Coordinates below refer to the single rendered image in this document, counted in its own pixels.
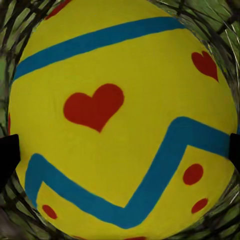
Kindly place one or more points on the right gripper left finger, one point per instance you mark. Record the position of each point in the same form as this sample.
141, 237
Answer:
9, 158

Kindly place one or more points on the easter egg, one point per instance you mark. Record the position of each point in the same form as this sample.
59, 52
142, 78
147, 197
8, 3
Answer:
124, 122

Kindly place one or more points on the wicker basket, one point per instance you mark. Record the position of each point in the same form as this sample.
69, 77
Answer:
9, 227

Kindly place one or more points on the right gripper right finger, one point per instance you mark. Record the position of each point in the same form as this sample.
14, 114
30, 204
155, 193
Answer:
234, 154

